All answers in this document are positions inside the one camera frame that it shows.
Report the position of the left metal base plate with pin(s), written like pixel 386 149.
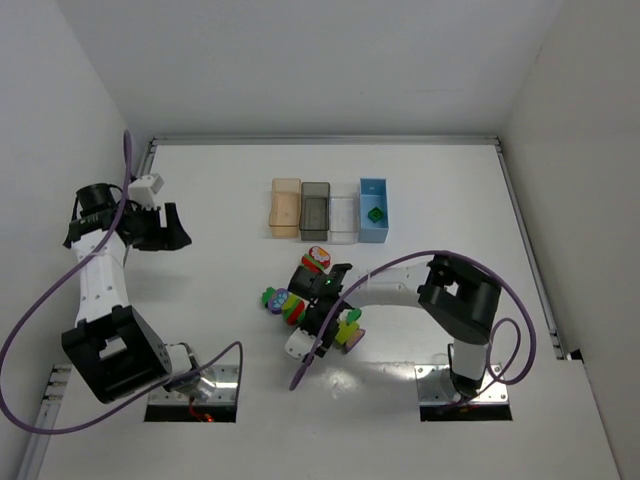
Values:
pixel 216 386

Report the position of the metal base plate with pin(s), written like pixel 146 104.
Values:
pixel 436 388
pixel 216 386

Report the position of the clear transparent container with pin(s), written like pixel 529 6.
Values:
pixel 343 213

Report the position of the aluminium frame rail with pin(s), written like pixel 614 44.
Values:
pixel 351 417

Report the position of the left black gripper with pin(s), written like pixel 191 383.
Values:
pixel 154 226

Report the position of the orange transparent container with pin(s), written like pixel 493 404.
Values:
pixel 285 207

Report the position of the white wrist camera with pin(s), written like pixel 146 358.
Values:
pixel 144 190
pixel 299 344

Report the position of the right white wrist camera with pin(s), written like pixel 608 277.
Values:
pixel 299 344

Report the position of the dark green square lego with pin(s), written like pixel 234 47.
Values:
pixel 376 215

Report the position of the dark grey transparent container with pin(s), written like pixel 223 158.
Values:
pixel 314 217

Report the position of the blue container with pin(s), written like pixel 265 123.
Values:
pixel 372 193

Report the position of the red flower lego brick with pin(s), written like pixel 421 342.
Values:
pixel 320 256

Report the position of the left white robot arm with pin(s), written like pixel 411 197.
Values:
pixel 113 348

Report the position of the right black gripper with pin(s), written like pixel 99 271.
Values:
pixel 320 310

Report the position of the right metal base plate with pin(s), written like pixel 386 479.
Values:
pixel 436 388

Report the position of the lime purple lego stack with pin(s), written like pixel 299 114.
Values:
pixel 349 332

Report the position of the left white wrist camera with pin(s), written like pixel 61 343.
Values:
pixel 144 190

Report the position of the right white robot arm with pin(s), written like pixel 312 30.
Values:
pixel 462 300

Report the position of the purple flower lego stack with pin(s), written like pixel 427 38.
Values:
pixel 274 299

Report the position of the red lime green lego stack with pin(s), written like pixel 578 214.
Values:
pixel 293 310

